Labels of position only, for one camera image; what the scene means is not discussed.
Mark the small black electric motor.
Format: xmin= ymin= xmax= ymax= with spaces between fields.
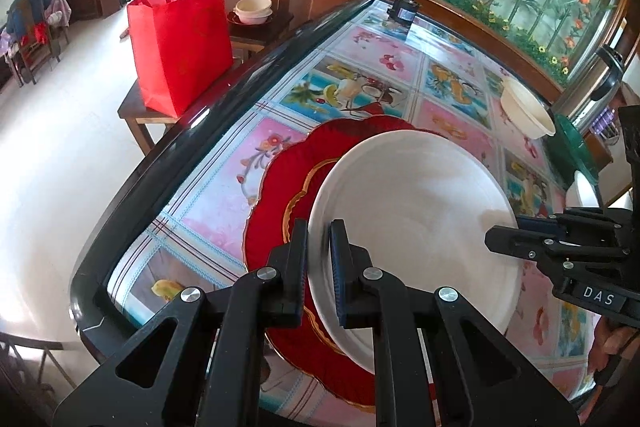
xmin=387 ymin=0 xmax=421 ymax=25

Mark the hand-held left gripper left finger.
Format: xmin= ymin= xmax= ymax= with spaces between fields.
xmin=52 ymin=218 xmax=310 ymax=427

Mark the white plastic bowl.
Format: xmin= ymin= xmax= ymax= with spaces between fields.
xmin=239 ymin=9 xmax=273 ymax=26

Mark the wooden chair with clothes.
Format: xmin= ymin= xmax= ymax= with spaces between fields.
xmin=0 ymin=0 xmax=72 ymax=86

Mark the red paper bag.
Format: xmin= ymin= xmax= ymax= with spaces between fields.
xmin=126 ymin=0 xmax=234 ymax=118

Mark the large white paper bowl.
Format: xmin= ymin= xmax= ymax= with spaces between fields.
xmin=307 ymin=130 xmax=521 ymax=373

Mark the person's right hand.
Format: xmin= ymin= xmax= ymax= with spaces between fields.
xmin=591 ymin=322 xmax=640 ymax=360

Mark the dark wooden side table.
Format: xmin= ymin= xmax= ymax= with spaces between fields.
xmin=227 ymin=9 xmax=296 ymax=62

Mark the small white paper bowl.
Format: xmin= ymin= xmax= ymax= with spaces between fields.
xmin=565 ymin=169 xmax=603 ymax=210

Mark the cream plastic bowl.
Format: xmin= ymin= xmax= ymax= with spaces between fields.
xmin=234 ymin=0 xmax=273 ymax=15
xmin=500 ymin=78 xmax=557 ymax=139

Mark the wooden stool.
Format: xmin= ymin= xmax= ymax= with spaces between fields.
xmin=117 ymin=57 xmax=246 ymax=155

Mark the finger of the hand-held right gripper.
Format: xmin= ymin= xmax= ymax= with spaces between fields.
xmin=484 ymin=225 xmax=571 ymax=264
xmin=515 ymin=208 xmax=629 ymax=249

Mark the stainless steel thermos urn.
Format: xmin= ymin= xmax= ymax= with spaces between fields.
xmin=552 ymin=44 xmax=628 ymax=130

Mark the green plastic basin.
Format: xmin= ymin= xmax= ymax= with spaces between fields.
xmin=545 ymin=113 xmax=601 ymax=188

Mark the dark wooden chair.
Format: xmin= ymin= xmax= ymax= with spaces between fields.
xmin=0 ymin=332 xmax=66 ymax=427

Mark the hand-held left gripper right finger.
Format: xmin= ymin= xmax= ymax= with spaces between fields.
xmin=329 ymin=219 xmax=581 ymax=427

